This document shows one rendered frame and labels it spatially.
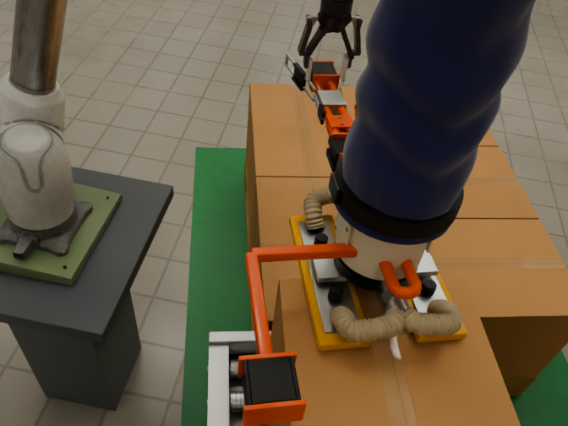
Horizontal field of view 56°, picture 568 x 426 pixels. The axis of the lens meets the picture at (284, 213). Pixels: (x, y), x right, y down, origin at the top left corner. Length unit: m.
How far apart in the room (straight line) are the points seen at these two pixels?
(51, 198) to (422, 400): 0.89
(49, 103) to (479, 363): 1.10
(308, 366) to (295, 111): 1.41
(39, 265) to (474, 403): 0.99
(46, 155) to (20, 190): 0.10
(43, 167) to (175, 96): 2.04
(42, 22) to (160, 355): 1.25
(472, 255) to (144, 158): 1.70
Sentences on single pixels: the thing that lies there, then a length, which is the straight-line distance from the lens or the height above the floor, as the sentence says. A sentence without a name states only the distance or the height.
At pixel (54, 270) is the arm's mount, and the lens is 1.36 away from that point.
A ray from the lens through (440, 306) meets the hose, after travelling 1.04.
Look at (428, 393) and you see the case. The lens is 1.02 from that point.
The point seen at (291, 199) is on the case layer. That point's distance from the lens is 1.82.
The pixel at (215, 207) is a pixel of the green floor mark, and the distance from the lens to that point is 2.53.
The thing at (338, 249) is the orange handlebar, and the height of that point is 1.09.
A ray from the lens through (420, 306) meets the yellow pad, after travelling 1.08.
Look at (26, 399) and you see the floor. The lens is 2.11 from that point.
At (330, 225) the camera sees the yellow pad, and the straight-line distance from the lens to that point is 1.19.
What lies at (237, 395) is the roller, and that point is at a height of 0.55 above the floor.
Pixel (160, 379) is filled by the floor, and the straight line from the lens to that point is 2.04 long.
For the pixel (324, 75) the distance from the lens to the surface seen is 1.45.
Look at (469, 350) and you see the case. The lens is 1.10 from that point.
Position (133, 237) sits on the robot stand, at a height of 0.75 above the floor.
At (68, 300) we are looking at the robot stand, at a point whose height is 0.75.
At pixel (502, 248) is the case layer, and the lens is 1.90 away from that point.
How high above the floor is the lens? 1.82
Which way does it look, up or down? 46 degrees down
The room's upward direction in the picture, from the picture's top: 8 degrees clockwise
